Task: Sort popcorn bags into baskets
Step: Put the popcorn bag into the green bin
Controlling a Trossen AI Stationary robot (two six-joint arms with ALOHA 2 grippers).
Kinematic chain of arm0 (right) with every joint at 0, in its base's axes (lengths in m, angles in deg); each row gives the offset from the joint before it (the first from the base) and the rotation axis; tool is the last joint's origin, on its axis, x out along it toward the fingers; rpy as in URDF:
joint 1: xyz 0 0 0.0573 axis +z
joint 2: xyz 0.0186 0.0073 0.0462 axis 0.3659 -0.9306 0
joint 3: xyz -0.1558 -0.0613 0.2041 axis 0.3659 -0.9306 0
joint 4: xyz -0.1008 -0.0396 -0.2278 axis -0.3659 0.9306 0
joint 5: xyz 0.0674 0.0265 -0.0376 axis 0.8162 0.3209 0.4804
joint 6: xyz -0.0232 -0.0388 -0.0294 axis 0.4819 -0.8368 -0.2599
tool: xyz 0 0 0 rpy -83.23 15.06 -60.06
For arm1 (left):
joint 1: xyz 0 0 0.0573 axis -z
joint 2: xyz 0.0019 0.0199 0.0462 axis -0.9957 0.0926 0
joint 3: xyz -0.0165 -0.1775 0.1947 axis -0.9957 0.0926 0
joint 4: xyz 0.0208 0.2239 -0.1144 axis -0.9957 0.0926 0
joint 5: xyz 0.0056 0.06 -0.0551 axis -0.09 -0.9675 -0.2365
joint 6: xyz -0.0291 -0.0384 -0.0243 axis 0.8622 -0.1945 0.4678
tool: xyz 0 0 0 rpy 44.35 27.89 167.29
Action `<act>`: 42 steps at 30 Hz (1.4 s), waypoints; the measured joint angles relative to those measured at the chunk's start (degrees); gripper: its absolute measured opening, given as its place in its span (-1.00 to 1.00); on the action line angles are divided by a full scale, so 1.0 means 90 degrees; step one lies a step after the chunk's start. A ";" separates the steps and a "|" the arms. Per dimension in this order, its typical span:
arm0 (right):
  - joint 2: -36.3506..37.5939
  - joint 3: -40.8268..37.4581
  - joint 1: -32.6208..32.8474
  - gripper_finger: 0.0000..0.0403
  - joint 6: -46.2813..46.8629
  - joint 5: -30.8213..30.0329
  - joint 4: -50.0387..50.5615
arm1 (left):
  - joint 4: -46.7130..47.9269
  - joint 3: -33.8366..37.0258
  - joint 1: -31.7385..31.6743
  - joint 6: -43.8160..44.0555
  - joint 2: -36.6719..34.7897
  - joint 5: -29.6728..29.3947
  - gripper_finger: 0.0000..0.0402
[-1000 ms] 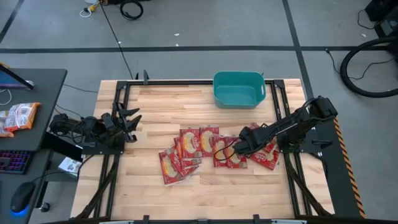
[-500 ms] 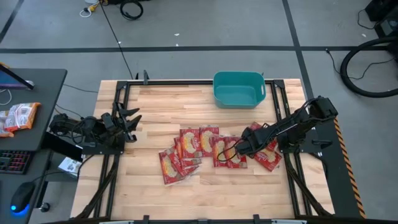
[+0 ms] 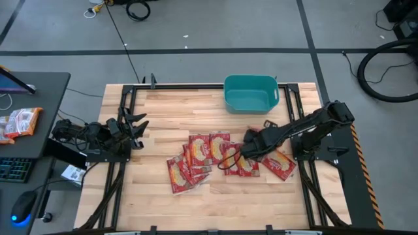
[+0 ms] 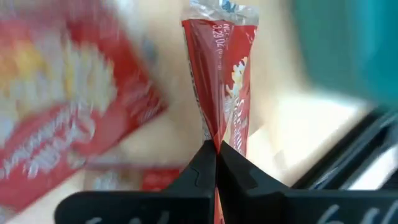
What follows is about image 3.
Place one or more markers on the orange-edged popcorn bag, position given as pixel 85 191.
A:
pixel 3 130
pixel 21 122

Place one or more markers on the red popcorn bag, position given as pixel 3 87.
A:
pixel 230 156
pixel 178 176
pixel 279 164
pixel 200 150
pixel 248 167
pixel 219 147
pixel 200 170

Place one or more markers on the open laptop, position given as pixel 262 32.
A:
pixel 9 85

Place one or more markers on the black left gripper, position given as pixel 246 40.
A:
pixel 120 132

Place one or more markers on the black platform with hazard stripe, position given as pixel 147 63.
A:
pixel 352 182

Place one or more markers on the black caster wheel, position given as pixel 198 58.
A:
pixel 47 217

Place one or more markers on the black aluminium table frame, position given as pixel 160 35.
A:
pixel 209 86

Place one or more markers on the black backlit keyboard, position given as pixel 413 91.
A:
pixel 13 169

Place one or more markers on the white printed box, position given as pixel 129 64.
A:
pixel 73 173

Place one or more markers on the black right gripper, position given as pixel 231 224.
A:
pixel 261 142

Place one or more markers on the black frame clamp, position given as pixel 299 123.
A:
pixel 153 81

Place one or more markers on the teal plastic basket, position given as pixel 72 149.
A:
pixel 249 98

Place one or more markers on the black mouse with blue light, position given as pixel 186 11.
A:
pixel 23 205

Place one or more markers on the black equipment case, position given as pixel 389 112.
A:
pixel 405 13

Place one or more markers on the black side desk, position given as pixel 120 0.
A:
pixel 49 98

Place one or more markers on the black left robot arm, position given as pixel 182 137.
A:
pixel 94 134

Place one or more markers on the small black tag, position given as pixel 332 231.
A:
pixel 266 123

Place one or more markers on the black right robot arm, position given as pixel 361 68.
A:
pixel 313 122

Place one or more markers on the black box under desk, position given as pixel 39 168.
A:
pixel 62 153

